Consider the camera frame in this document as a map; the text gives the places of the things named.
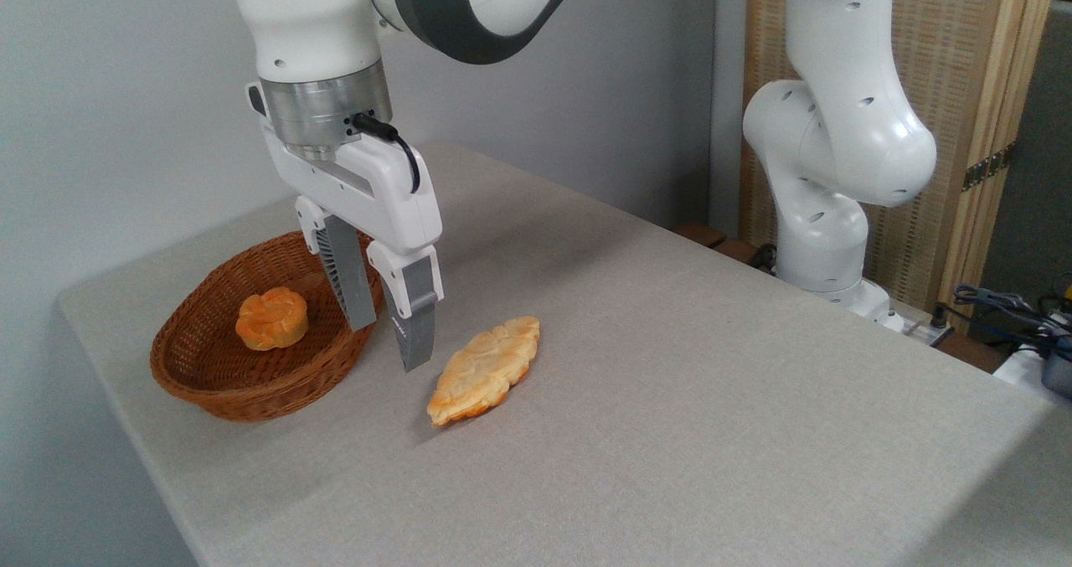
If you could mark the grey-blue device box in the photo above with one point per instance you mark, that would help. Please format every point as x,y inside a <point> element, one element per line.
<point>1059,374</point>

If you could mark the brown wicker basket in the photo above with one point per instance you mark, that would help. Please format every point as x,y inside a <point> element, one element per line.
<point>218,383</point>

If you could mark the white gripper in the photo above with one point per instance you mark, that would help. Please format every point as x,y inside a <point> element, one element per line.
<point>381,194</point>

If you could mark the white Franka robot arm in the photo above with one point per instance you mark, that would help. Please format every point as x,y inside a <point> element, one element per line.
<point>842,131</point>

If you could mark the wooden woven folding screen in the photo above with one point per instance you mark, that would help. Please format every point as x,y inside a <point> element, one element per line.
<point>963,64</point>

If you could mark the round flower-shaped bread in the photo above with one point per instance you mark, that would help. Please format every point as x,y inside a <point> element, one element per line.
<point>272,320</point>

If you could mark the long flat croissant bread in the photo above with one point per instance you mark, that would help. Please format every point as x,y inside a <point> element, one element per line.
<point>481,370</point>

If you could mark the metal screen hinge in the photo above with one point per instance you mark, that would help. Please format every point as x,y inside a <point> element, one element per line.
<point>988,166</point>

